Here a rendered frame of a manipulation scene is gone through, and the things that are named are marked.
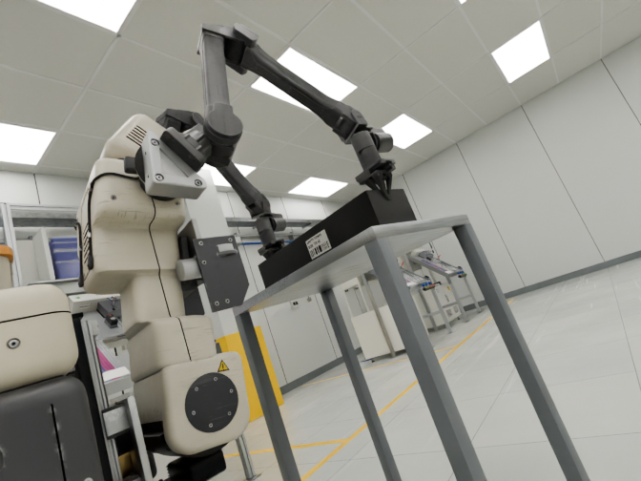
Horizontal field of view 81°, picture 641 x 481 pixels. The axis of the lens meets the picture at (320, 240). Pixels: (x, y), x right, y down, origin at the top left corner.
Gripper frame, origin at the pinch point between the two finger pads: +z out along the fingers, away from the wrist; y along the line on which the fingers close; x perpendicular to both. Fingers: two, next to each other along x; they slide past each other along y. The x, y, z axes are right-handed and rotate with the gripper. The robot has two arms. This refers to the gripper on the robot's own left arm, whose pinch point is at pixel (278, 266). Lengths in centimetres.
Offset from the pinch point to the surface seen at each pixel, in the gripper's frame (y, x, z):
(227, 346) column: 266, -101, 17
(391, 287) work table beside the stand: -62, 20, 23
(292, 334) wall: 347, -243, 32
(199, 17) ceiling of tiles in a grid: 71, -62, -208
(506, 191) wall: 122, -618, -65
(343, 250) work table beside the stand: -53, 20, 10
